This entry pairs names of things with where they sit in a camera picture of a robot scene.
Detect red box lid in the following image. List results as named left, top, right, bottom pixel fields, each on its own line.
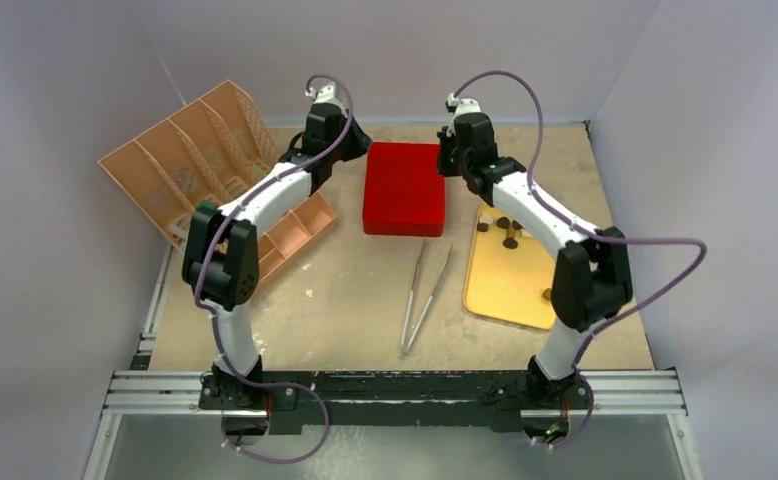
left=361, top=142, right=446, bottom=238

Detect metal slotted tongs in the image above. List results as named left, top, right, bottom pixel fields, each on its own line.
left=399, top=239, right=454, bottom=357

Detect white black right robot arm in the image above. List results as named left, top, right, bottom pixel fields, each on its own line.
left=436, top=111, right=633, bottom=407

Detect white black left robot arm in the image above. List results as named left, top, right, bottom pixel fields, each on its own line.
left=182, top=94, right=371, bottom=409

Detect peach plastic file organizer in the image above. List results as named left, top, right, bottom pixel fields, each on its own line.
left=98, top=80, right=339, bottom=283

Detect yellow plastic tray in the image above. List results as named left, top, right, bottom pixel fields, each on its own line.
left=462, top=204, right=555, bottom=331

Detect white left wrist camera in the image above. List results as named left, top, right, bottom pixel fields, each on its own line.
left=305, top=81, right=348, bottom=110

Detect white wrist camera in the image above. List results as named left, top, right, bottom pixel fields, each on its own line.
left=445, top=93, right=481, bottom=137
left=305, top=81, right=348, bottom=110

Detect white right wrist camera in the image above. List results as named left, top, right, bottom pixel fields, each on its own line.
left=445, top=93, right=481, bottom=137

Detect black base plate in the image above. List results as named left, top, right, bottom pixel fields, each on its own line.
left=198, top=370, right=591, bottom=437

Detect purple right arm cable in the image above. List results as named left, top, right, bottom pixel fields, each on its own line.
left=451, top=70, right=708, bottom=452

